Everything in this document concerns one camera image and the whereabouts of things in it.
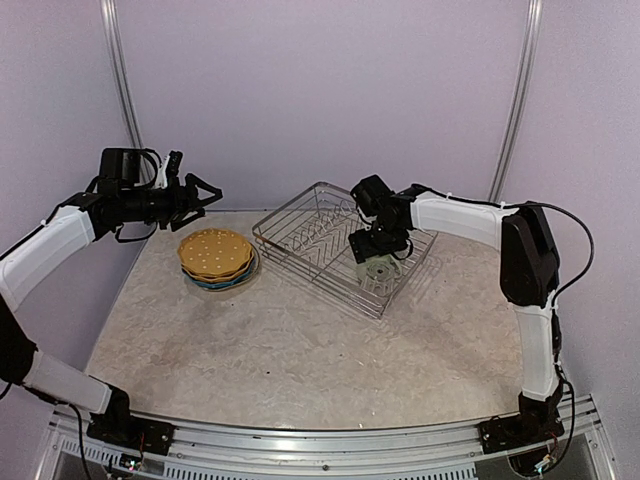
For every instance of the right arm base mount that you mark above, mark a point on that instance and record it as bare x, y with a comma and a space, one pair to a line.
515, 431

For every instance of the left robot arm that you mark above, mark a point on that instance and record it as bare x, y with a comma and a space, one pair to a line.
132, 186

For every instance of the clear glass cup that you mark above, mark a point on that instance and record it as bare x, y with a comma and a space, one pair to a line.
381, 289

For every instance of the yellow polka dot plate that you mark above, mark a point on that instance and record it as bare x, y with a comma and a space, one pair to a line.
214, 252
222, 278

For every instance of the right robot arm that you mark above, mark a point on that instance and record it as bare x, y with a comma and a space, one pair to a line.
528, 277

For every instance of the cream bird pattern plate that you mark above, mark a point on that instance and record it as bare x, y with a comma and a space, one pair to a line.
256, 254

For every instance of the aluminium corner post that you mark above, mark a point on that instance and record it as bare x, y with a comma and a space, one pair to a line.
109, 14
519, 97

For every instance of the metal wire dish rack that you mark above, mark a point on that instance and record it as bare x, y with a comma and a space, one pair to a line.
308, 237

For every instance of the left aluminium corner post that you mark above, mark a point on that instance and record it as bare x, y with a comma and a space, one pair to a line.
109, 14

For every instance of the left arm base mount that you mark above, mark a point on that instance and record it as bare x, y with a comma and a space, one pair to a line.
141, 434

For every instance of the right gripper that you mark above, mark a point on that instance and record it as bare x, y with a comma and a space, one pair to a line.
363, 248

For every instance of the pale green mug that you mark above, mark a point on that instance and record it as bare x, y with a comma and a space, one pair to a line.
379, 268

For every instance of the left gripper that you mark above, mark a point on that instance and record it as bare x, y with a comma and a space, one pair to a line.
178, 205

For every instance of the aluminium front rail frame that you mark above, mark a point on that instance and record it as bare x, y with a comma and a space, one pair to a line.
202, 450

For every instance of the blue polka dot plate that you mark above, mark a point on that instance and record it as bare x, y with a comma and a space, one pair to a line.
223, 286

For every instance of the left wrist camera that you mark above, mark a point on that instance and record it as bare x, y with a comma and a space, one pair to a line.
167, 169

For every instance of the right aluminium corner post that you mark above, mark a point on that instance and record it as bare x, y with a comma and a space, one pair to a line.
519, 97

